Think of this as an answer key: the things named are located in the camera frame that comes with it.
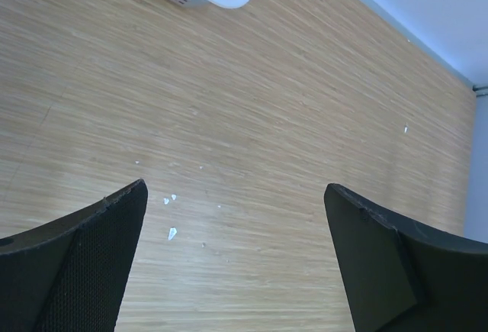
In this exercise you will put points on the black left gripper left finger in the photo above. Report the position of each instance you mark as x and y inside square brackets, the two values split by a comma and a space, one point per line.
[71, 274]

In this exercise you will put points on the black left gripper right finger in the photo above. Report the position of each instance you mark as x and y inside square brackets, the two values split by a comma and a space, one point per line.
[402, 275]

